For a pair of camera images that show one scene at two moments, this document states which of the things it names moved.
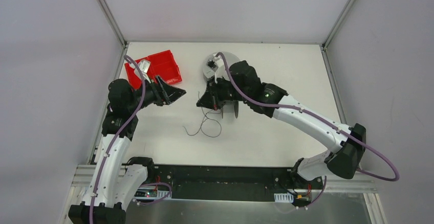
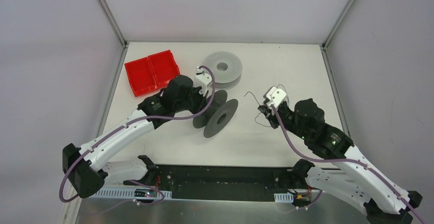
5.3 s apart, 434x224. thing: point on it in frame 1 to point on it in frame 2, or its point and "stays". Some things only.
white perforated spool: [221, 72] stays
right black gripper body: [217, 93] to [266, 109]
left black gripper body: [161, 91] to [200, 97]
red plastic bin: [163, 66] stays
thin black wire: [192, 134] to [254, 118]
